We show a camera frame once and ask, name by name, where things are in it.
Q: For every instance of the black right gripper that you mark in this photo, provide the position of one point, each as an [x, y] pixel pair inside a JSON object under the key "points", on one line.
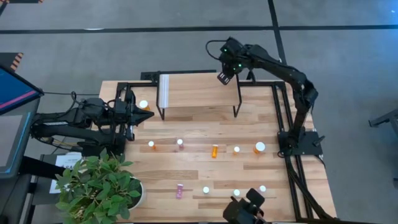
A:
{"points": [[233, 57]]}

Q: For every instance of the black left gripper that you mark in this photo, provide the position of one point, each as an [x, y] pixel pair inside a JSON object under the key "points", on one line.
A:
{"points": [[122, 113]]}

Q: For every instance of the large orange medicine bottle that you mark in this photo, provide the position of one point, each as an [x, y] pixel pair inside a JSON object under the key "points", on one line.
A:
{"points": [[143, 104], [259, 146]]}

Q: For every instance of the small orange medicine bottle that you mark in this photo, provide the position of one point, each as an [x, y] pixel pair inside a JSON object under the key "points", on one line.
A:
{"points": [[214, 151], [236, 149], [151, 144]]}

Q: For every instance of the pink medicine bottle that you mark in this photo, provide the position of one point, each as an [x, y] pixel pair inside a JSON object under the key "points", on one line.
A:
{"points": [[180, 142], [262, 188], [179, 191]]}

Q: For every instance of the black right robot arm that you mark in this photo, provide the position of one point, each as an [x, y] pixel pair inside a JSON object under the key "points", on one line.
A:
{"points": [[295, 77]]}

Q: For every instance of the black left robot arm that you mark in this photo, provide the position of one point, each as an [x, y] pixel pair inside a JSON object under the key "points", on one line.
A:
{"points": [[62, 124]]}

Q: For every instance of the wooden shelf with black legs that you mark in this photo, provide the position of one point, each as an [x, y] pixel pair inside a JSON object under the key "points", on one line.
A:
{"points": [[199, 90]]}

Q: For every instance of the white plant pot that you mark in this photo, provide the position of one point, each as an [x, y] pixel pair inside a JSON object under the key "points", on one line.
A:
{"points": [[140, 196]]}

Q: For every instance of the green leafy plant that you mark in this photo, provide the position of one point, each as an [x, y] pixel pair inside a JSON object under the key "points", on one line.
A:
{"points": [[96, 186]]}

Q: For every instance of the white paper sheet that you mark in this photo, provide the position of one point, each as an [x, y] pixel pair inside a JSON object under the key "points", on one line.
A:
{"points": [[66, 161]]}

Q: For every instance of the black stand beam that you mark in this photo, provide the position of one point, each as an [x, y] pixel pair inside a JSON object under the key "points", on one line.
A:
{"points": [[37, 166]]}

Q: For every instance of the blue monitor screen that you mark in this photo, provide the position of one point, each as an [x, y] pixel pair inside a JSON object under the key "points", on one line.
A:
{"points": [[15, 90]]}

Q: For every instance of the large grey flat panel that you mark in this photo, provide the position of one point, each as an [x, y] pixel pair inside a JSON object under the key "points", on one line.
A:
{"points": [[12, 140]]}

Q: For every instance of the black mat with striped edge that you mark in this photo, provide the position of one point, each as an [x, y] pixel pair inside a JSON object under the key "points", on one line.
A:
{"points": [[25, 1], [7, 60]]}

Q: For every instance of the dark grey desk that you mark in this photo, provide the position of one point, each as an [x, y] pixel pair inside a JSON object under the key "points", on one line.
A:
{"points": [[12, 202]]}

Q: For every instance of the dark grey stand leg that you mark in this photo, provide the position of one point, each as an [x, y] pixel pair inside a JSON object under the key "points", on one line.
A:
{"points": [[388, 119]]}

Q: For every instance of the black aluminium table frame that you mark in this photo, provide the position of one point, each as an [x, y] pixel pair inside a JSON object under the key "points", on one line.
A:
{"points": [[264, 83]]}

